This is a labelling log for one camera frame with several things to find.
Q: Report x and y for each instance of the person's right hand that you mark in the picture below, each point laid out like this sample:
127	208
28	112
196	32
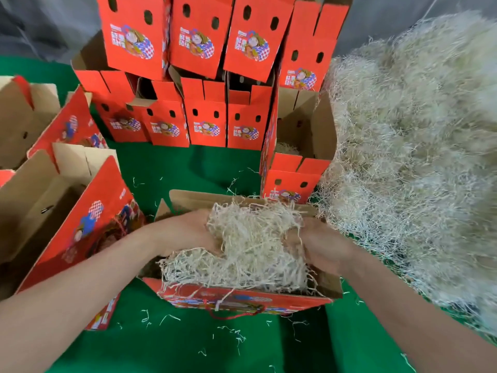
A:
322	244

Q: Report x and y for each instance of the person's left hand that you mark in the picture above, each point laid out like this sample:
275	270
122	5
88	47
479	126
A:
182	233

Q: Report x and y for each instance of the red cardboard box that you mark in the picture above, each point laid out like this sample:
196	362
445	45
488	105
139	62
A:
293	182
252	46
198	42
304	70
247	132
206	128
116	120
164	128
132	42
233	300

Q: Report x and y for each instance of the pile of wood wool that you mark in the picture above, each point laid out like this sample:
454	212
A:
419	151

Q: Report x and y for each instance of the group of red boxes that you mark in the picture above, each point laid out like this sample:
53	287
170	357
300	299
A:
46	206

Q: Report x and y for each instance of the person's right forearm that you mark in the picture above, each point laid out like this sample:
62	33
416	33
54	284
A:
427	314

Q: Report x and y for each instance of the person's left forearm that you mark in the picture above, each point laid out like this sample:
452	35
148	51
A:
70	307

